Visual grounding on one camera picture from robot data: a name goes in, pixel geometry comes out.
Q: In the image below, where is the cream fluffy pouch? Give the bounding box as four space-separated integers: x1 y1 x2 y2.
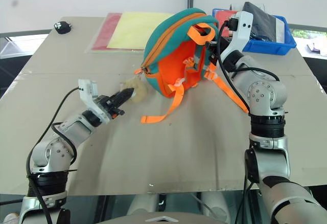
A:
119 77 149 104

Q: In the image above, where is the red flat packet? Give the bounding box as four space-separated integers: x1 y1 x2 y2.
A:
215 10 239 32

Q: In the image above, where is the clear plastic sleeve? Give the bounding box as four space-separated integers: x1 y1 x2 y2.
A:
85 11 177 54

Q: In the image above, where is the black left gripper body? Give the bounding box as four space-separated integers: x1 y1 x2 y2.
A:
96 95 126 120

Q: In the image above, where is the small black white-dotted object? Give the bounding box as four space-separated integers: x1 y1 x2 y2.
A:
53 21 73 34

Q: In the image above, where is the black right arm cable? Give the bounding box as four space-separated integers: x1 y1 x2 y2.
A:
216 19 281 111

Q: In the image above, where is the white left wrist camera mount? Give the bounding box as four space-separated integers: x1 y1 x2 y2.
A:
78 79 113 125

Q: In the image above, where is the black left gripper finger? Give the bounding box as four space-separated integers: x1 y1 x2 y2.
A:
112 90 135 109
109 87 135 103

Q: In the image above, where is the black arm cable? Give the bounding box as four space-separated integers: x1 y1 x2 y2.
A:
25 87 80 224
216 19 281 111

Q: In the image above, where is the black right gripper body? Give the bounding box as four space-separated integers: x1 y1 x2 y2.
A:
208 37 233 63

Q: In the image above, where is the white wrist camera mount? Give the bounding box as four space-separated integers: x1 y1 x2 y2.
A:
78 79 113 125
224 11 254 56

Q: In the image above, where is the blue plastic bin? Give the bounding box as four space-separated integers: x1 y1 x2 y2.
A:
212 8 297 56

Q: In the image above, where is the orange and teal backpack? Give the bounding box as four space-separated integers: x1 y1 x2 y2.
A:
134 7 250 125

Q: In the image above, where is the dark grey folded bag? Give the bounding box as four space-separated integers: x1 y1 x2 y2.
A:
241 2 287 43

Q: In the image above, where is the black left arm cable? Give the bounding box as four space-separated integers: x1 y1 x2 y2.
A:
25 87 80 224

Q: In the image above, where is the yellow paper sheet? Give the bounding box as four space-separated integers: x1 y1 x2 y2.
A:
106 11 174 49

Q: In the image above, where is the grey robot torso top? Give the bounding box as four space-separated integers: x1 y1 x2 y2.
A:
98 212 230 224

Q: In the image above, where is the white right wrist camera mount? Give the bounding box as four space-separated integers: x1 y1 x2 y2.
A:
224 11 254 56

